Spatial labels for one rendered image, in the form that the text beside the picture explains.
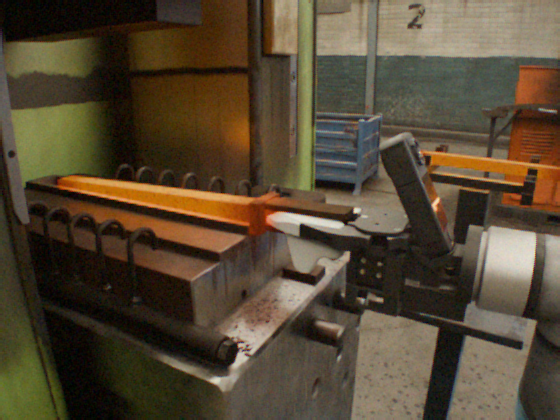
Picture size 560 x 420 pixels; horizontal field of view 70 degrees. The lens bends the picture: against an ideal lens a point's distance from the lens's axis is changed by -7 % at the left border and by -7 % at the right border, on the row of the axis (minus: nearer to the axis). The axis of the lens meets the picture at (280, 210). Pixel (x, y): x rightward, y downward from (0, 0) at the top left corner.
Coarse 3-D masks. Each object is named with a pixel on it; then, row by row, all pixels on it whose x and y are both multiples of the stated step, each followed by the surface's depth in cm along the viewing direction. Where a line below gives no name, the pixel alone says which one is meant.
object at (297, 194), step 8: (264, 184) 69; (256, 192) 65; (264, 192) 65; (288, 192) 65; (296, 192) 65; (304, 192) 65; (312, 192) 65; (320, 192) 65; (304, 200) 61; (312, 200) 61; (320, 200) 62
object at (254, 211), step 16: (96, 192) 58; (112, 192) 56; (128, 192) 55; (144, 192) 53; (160, 192) 52; (176, 192) 52; (192, 192) 52; (208, 192) 51; (272, 192) 48; (176, 208) 51; (192, 208) 50; (208, 208) 49; (224, 208) 48; (240, 208) 46; (256, 208) 44; (272, 208) 45; (288, 208) 44; (304, 208) 43; (320, 208) 43; (336, 208) 43; (352, 208) 43; (256, 224) 45
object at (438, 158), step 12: (432, 156) 89; (444, 156) 87; (456, 156) 86; (468, 156) 87; (468, 168) 85; (480, 168) 84; (492, 168) 83; (504, 168) 82; (516, 168) 80; (540, 168) 78; (552, 168) 77
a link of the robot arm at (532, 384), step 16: (544, 336) 35; (528, 352) 38; (544, 352) 34; (528, 368) 36; (544, 368) 34; (528, 384) 36; (544, 384) 34; (528, 400) 36; (544, 400) 33; (528, 416) 36; (544, 416) 32
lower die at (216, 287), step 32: (32, 192) 62; (64, 192) 59; (32, 224) 51; (64, 224) 51; (128, 224) 48; (160, 224) 48; (192, 224) 48; (224, 224) 47; (64, 256) 47; (96, 256) 44; (160, 256) 43; (192, 256) 43; (224, 256) 42; (256, 256) 48; (288, 256) 55; (128, 288) 42; (160, 288) 40; (192, 288) 38; (224, 288) 43; (256, 288) 49; (192, 320) 39
